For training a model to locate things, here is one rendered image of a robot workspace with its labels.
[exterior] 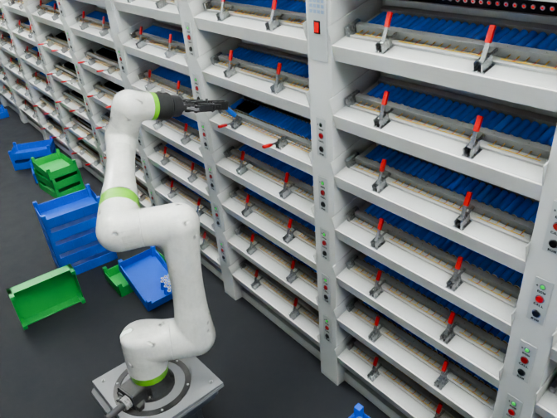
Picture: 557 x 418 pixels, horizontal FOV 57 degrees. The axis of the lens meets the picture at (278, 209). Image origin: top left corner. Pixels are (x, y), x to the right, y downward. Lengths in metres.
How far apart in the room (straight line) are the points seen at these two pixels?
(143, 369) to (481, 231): 1.08
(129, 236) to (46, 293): 1.38
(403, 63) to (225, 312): 1.60
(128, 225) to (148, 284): 1.27
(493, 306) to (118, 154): 1.17
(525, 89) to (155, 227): 0.96
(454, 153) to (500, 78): 0.21
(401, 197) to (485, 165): 0.30
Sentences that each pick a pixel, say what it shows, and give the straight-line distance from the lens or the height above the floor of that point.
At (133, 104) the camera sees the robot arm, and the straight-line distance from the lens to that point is 1.72.
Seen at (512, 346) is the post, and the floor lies 0.69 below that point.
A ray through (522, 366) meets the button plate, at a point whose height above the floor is 0.64.
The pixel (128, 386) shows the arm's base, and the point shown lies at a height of 0.37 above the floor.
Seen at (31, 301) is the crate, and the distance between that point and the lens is 2.81.
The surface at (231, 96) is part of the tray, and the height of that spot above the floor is 1.00.
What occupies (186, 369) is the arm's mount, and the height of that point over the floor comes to 0.30.
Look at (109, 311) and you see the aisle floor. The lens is 2.70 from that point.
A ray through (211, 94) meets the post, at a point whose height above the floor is 1.04.
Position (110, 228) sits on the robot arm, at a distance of 1.47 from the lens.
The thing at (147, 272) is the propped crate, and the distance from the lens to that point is 2.76.
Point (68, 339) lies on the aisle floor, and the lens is 2.64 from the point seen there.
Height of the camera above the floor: 1.67
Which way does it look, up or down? 31 degrees down
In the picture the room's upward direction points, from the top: 5 degrees counter-clockwise
